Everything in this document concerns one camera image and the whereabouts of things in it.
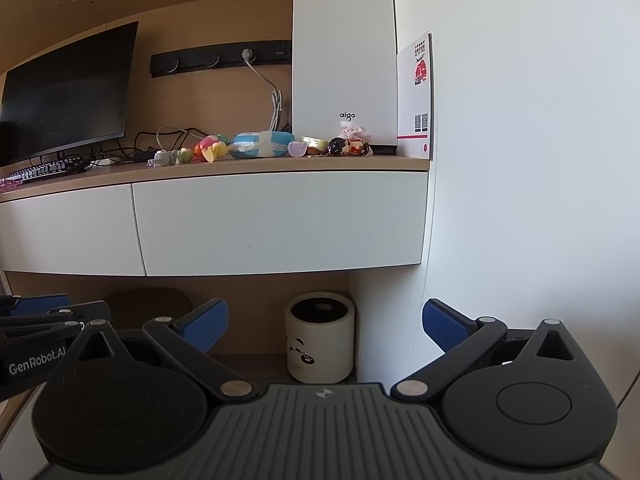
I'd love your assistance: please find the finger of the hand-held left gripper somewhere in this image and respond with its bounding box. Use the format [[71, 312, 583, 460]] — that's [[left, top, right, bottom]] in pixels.
[[0, 301, 112, 334], [0, 294, 71, 317]]

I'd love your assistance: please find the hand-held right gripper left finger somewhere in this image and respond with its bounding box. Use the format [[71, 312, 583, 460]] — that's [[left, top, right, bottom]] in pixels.
[[62, 297, 257, 403]]

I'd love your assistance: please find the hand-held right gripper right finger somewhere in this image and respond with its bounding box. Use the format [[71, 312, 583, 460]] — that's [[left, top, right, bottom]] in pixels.
[[390, 298, 589, 403]]

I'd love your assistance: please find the wooden drawer with white front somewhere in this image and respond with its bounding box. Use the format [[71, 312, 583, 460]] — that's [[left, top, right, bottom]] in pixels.
[[131, 170, 430, 277]]

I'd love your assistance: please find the pink and orange toy figure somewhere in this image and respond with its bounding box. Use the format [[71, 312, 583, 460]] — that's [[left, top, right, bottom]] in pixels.
[[192, 134, 231, 164]]

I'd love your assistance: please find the blue tissue packet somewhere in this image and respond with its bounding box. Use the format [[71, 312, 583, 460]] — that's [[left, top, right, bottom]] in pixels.
[[229, 131, 296, 160]]

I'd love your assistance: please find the red and black toy figure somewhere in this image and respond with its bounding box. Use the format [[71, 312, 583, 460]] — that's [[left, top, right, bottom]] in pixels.
[[327, 137, 374, 158]]

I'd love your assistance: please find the small yellow toy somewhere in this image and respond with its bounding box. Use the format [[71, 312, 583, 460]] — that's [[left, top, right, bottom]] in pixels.
[[300, 135, 330, 156]]

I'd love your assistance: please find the white bin with panda print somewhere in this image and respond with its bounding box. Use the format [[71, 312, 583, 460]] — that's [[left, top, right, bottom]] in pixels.
[[284, 291, 357, 385]]

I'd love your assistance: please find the black keyboard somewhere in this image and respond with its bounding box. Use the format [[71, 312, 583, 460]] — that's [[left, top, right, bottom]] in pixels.
[[0, 157, 92, 184]]

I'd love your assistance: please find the black computer monitor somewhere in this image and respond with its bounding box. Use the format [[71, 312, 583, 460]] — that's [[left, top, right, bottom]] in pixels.
[[0, 21, 140, 167]]

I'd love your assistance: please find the white crumpled tissue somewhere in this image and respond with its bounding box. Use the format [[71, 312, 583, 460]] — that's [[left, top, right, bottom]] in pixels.
[[337, 122, 374, 144]]

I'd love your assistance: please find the white card with red print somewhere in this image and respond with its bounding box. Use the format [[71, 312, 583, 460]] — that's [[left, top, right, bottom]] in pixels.
[[396, 31, 432, 160]]

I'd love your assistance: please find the white computer case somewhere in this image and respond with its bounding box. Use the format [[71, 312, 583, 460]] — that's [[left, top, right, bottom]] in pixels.
[[291, 0, 399, 156]]

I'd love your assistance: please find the black cable bundle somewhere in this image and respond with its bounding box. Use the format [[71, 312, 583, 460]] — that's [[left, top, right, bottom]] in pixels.
[[90, 127, 212, 164]]

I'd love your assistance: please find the grey looped cable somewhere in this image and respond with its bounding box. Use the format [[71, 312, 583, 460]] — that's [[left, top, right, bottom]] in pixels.
[[156, 125, 207, 152]]

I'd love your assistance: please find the white plug with cable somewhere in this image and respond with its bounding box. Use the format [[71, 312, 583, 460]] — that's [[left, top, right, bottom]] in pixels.
[[241, 48, 286, 134]]

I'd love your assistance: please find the black wall power strip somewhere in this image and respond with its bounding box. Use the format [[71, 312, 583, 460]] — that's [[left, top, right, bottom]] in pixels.
[[150, 40, 294, 79]]

